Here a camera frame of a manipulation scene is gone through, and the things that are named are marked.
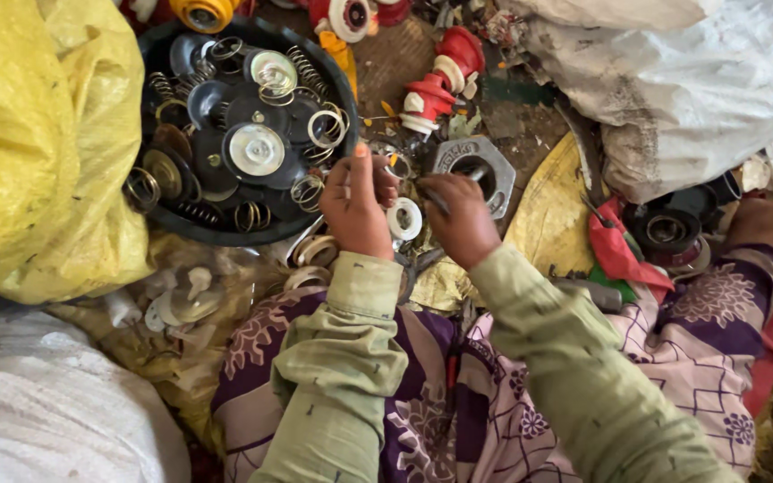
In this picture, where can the purple pink patterned garment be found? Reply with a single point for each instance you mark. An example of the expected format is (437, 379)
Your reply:
(695, 335)

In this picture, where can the large dirty white sack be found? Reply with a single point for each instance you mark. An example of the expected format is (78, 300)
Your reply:
(682, 80)

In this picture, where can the orange round plastic part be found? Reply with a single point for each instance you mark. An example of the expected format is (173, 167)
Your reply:
(204, 12)

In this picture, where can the red white valve part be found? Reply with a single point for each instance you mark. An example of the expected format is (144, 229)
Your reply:
(430, 97)
(460, 53)

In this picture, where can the person's foot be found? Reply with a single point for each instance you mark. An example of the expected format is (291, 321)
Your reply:
(772, 221)

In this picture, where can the small red plastic part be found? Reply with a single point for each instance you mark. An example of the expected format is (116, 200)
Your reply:
(394, 10)

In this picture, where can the heap of springs and discs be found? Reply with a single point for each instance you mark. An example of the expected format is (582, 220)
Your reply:
(256, 147)

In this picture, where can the person's left hand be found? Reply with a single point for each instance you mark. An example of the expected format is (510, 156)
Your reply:
(356, 214)

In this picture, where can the person's right hand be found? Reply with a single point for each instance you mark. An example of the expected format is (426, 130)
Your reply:
(467, 225)

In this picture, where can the clear bag of white parts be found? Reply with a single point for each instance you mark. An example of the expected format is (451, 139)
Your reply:
(178, 315)

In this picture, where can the red cloth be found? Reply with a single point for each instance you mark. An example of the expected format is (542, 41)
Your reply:
(618, 255)

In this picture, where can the flat yellow sack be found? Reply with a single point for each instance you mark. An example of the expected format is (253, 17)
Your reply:
(551, 214)

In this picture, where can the red part with white disc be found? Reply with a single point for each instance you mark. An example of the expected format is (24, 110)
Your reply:
(348, 17)

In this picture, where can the grey hexagonal metal part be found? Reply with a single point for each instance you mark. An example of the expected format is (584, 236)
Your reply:
(494, 158)

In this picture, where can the person's right fingers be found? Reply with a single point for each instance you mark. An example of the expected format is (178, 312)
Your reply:
(443, 186)

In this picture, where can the black round basin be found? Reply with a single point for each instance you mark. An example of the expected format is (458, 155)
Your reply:
(333, 74)

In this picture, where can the yellow woven sack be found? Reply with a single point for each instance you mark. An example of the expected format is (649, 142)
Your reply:
(31, 147)

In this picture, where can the yellow plastic piece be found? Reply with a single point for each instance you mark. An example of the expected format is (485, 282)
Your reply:
(339, 57)

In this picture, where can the thin metal tool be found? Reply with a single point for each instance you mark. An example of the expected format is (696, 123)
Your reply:
(439, 202)

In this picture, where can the black round rubber parts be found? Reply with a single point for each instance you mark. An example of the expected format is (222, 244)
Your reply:
(665, 225)

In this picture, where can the white woven sack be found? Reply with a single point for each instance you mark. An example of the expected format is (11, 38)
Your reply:
(44, 409)

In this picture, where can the grey metal cylinder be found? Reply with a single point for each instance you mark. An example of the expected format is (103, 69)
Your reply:
(591, 294)

